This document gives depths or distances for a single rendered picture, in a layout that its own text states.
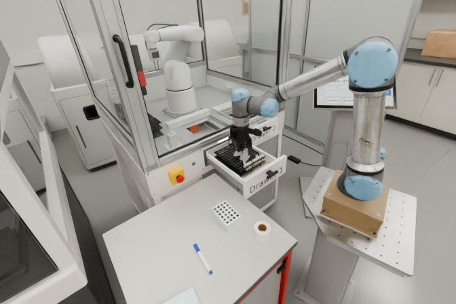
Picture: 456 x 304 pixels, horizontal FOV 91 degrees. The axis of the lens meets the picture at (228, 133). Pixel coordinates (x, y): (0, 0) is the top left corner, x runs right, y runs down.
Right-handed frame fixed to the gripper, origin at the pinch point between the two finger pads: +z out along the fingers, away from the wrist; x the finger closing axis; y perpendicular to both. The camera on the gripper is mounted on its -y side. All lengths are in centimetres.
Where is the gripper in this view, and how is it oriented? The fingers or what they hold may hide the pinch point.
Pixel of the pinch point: (245, 158)
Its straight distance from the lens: 112.5
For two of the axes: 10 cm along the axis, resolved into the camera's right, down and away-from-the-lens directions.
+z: 0.5, 8.7, 4.9
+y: -7.8, 3.5, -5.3
